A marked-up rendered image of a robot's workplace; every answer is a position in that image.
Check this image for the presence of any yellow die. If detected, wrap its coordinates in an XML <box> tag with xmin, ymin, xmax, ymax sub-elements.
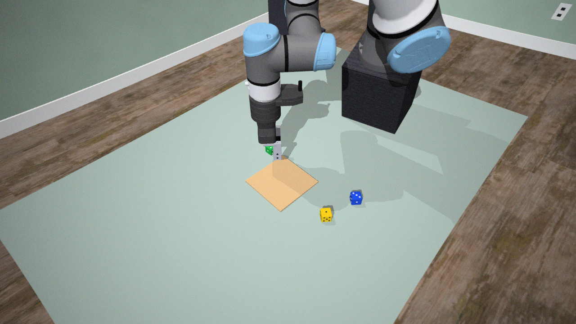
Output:
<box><xmin>320</xmin><ymin>208</ymin><xmax>332</xmax><ymax>222</ymax></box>

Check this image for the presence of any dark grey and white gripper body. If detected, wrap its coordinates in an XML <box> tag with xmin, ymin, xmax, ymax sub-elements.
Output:
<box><xmin>245</xmin><ymin>79</ymin><xmax>303</xmax><ymax>144</ymax></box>

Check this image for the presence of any blue die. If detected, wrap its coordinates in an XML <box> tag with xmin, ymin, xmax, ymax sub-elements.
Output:
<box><xmin>350</xmin><ymin>191</ymin><xmax>362</xmax><ymax>205</ymax></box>

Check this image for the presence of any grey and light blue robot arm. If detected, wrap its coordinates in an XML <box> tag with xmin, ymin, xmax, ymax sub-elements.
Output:
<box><xmin>243</xmin><ymin>0</ymin><xmax>451</xmax><ymax>86</ymax></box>

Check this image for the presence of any tan flat mat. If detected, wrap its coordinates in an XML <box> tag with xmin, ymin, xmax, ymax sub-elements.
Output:
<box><xmin>245</xmin><ymin>156</ymin><xmax>318</xmax><ymax>212</ymax></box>

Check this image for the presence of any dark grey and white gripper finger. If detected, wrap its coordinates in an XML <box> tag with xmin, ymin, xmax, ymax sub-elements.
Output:
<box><xmin>275</xmin><ymin>125</ymin><xmax>281</xmax><ymax>141</ymax></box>
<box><xmin>263</xmin><ymin>141</ymin><xmax>282</xmax><ymax>160</ymax></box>

